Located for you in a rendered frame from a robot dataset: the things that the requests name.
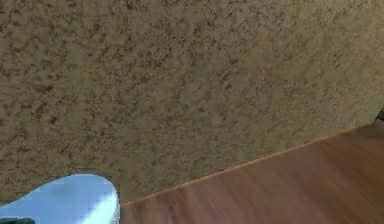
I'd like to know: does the brown wooden table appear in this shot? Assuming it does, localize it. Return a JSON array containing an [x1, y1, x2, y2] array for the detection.
[[119, 120, 384, 224]]

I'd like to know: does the dark flat object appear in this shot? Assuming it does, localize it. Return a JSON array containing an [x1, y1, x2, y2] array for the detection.
[[0, 217, 36, 224]]

